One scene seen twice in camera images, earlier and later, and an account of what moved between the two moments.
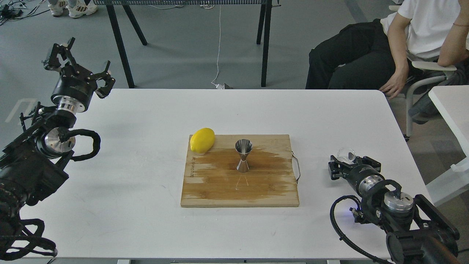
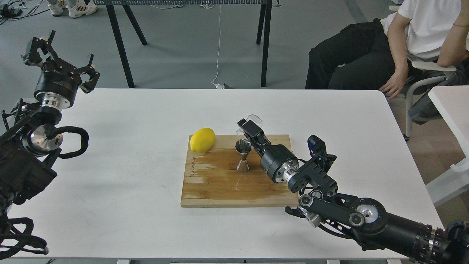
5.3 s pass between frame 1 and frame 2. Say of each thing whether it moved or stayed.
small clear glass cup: moved
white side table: stayed
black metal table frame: stayed
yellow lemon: stayed
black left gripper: moved
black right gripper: moved
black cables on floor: stayed
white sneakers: stayed
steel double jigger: stayed
